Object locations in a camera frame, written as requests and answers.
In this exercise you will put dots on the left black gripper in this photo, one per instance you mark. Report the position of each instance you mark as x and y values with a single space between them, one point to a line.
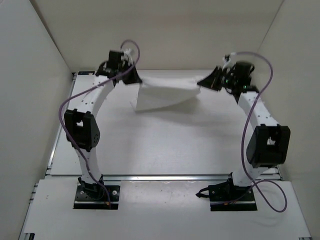
135 78

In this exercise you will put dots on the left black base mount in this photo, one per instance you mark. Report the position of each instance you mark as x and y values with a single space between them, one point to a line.
95 198

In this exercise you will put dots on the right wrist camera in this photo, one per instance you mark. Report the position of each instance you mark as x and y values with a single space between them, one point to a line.
227 60

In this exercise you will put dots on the left blue corner label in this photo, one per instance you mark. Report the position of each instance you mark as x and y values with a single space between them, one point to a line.
84 73

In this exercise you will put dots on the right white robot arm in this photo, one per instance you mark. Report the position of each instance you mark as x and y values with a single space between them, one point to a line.
268 145

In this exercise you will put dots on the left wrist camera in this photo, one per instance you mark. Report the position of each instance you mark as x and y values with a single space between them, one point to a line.
128 54

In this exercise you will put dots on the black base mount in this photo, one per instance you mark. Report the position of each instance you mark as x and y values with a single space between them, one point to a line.
226 197
95 198

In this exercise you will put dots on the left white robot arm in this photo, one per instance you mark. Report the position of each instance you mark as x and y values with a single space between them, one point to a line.
81 124

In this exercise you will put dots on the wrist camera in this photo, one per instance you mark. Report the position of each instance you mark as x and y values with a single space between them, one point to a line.
227 60
128 54

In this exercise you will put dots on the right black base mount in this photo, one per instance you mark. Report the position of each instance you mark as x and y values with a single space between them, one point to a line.
226 197

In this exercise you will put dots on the white pleated skirt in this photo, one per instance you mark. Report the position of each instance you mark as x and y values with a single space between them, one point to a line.
155 92

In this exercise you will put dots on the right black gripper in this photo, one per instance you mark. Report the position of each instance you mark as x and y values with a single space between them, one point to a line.
212 81

